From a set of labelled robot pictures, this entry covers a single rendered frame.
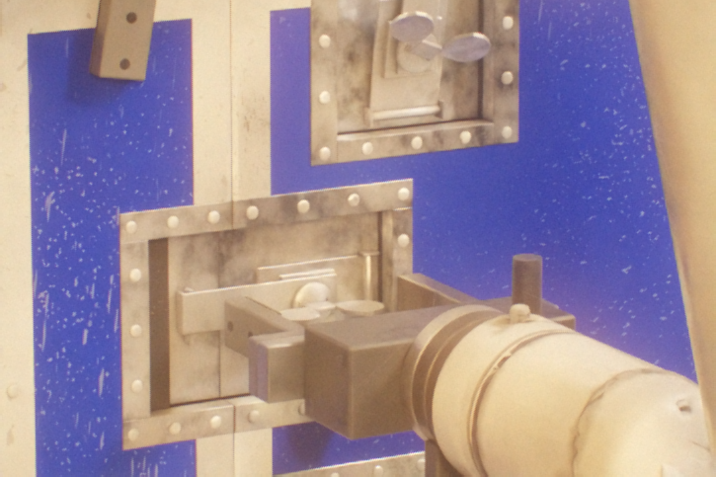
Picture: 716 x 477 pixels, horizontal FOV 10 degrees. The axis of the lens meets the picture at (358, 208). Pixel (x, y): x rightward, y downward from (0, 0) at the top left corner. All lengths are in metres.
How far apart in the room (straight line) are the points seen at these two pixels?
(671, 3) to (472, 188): 0.57
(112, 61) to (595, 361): 0.32
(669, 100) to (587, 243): 0.58
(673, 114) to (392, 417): 0.39
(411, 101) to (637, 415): 0.38
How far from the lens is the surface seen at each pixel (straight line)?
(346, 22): 2.08
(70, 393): 2.03
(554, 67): 2.13
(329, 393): 1.94
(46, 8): 1.98
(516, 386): 1.83
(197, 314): 2.06
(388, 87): 2.09
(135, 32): 1.99
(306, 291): 2.08
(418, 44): 2.07
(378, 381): 1.92
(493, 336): 1.88
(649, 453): 1.77
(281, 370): 1.95
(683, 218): 1.62
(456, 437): 1.87
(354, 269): 2.10
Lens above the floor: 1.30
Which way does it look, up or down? 13 degrees down
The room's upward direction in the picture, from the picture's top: straight up
